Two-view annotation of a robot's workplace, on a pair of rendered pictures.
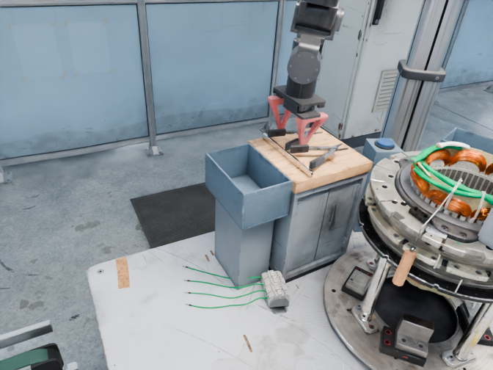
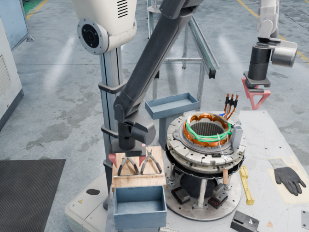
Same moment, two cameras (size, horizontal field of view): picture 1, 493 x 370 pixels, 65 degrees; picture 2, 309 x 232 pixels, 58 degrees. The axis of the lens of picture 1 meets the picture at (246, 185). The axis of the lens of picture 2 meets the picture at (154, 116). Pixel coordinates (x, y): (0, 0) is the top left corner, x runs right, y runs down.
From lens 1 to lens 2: 0.71 m
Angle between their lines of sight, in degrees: 51
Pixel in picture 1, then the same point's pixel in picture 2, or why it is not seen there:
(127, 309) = not seen: outside the picture
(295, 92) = (132, 146)
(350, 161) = (156, 153)
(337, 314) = (193, 214)
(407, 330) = (218, 193)
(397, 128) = not seen: hidden behind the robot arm
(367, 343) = (211, 211)
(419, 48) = (113, 77)
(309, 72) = (153, 136)
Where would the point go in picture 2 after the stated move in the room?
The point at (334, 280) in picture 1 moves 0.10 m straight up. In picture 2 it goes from (173, 204) to (174, 189)
